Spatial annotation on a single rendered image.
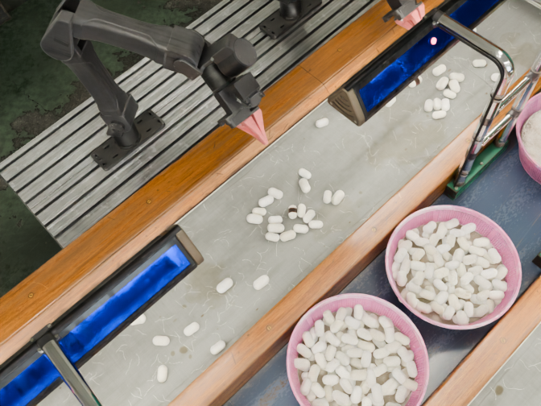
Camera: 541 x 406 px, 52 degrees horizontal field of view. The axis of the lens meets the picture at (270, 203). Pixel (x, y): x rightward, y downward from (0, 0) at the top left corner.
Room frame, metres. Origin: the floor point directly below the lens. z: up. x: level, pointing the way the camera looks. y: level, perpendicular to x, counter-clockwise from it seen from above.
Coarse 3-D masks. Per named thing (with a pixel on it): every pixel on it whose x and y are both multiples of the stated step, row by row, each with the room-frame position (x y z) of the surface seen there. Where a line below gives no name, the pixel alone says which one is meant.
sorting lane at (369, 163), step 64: (512, 0) 1.07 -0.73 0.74; (448, 64) 0.89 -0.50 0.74; (320, 128) 0.76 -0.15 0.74; (384, 128) 0.73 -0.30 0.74; (448, 128) 0.70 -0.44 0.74; (256, 192) 0.62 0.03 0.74; (320, 192) 0.59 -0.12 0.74; (384, 192) 0.57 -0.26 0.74; (256, 256) 0.46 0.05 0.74; (320, 256) 0.44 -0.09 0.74; (192, 320) 0.35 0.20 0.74; (256, 320) 0.33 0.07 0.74; (64, 384) 0.26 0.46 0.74; (128, 384) 0.24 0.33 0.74
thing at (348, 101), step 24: (456, 0) 0.73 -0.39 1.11; (480, 0) 0.75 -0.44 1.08; (504, 0) 0.77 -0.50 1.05; (408, 48) 0.65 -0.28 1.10; (432, 48) 0.66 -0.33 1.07; (360, 72) 0.61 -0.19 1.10; (384, 72) 0.61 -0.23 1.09; (408, 72) 0.62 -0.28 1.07; (336, 96) 0.59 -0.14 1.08; (360, 96) 0.57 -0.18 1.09; (384, 96) 0.58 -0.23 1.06; (360, 120) 0.54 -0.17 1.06
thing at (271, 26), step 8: (296, 0) 1.20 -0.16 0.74; (304, 0) 1.26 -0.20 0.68; (312, 0) 1.26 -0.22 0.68; (320, 0) 1.25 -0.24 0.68; (280, 8) 1.22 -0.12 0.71; (288, 8) 1.20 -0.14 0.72; (296, 8) 1.20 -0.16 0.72; (304, 8) 1.23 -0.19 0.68; (312, 8) 1.23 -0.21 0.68; (272, 16) 1.22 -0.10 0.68; (280, 16) 1.22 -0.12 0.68; (288, 16) 1.20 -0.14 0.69; (296, 16) 1.20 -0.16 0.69; (304, 16) 1.21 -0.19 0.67; (264, 24) 1.20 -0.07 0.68; (272, 24) 1.19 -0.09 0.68; (280, 24) 1.18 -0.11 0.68; (288, 24) 1.18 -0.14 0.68; (264, 32) 1.17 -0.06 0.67; (272, 32) 1.16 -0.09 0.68; (280, 32) 1.15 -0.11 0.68
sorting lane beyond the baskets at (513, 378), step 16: (528, 336) 0.21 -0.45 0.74; (528, 352) 0.18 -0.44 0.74; (512, 368) 0.15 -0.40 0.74; (528, 368) 0.15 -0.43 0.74; (496, 384) 0.13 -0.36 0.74; (512, 384) 0.12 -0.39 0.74; (528, 384) 0.12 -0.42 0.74; (480, 400) 0.11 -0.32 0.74; (496, 400) 0.10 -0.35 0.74; (512, 400) 0.10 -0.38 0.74; (528, 400) 0.09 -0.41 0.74
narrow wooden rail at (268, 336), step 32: (448, 160) 0.60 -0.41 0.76; (416, 192) 0.54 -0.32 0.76; (384, 224) 0.48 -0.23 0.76; (352, 256) 0.42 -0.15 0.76; (320, 288) 0.36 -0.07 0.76; (288, 320) 0.31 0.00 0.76; (224, 352) 0.27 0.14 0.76; (256, 352) 0.26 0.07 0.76; (192, 384) 0.22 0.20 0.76; (224, 384) 0.21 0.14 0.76
